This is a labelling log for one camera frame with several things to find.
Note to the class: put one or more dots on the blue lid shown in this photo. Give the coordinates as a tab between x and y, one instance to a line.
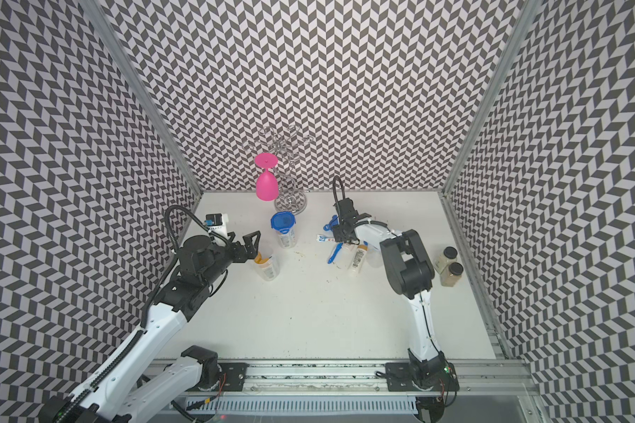
283	222
334	222

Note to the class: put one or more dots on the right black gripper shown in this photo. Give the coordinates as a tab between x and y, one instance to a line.
338	236

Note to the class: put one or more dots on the brown spice jar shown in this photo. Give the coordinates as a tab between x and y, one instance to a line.
451	274

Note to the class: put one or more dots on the green herb spice jar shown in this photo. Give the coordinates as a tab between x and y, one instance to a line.
447	256

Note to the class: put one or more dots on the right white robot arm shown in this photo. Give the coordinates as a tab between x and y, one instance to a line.
410	274

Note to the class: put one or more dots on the clear cup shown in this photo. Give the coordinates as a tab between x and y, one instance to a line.
271	270
374	258
287	237

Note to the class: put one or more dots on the pink plastic wine glass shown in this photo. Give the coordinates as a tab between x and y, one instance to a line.
267	187

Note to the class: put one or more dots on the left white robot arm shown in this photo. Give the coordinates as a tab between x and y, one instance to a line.
117	391

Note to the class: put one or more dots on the white bottle by cup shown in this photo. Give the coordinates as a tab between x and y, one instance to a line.
358	258

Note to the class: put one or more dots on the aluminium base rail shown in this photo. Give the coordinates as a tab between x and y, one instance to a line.
358	378

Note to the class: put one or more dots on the chrome glass holder stand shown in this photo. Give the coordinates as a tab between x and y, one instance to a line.
285	145

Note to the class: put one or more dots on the blue toothbrush back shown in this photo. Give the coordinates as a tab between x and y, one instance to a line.
332	259

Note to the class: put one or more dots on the toothpaste tube back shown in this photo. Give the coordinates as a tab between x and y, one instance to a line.
325	239

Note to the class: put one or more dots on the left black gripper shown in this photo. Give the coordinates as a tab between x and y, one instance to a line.
243	256

